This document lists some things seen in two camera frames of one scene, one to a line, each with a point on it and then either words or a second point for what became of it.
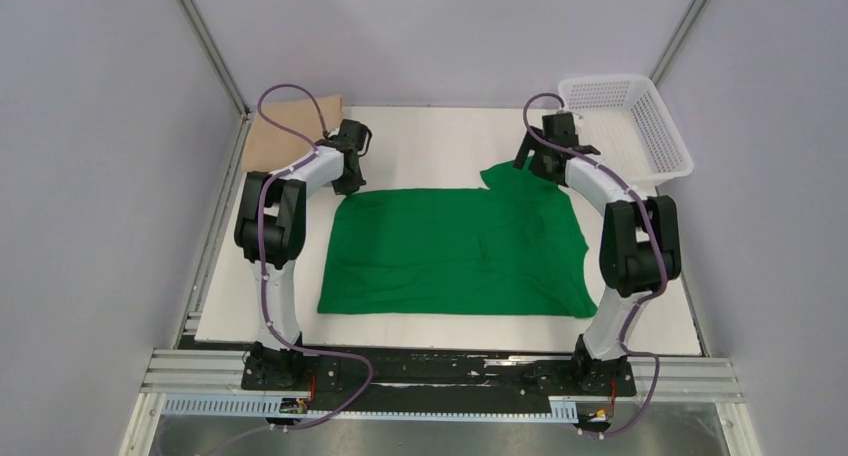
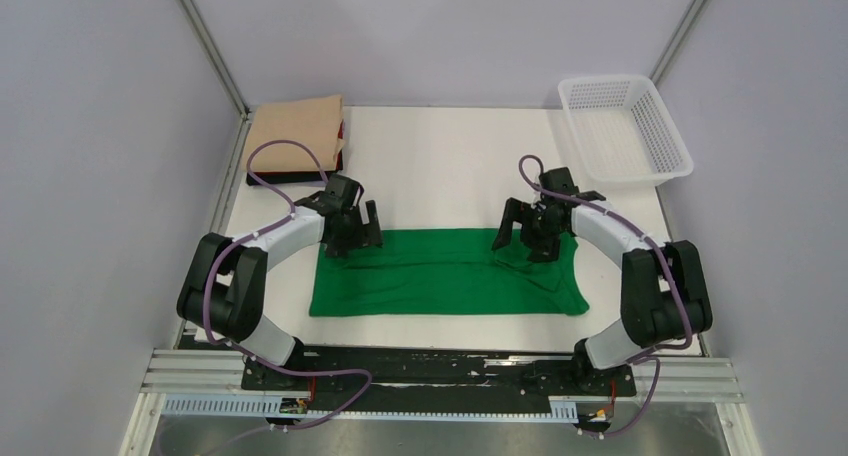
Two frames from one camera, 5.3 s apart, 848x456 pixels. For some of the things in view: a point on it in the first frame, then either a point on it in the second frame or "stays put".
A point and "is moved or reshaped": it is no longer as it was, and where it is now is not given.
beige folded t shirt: [269, 148] stays put
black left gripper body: [349, 184] to [351, 235]
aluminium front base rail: [655, 376] stays put
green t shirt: [512, 250] is moved or reshaped
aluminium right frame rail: [685, 26] stays put
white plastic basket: [627, 120] stays put
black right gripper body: [538, 164] to [539, 236]
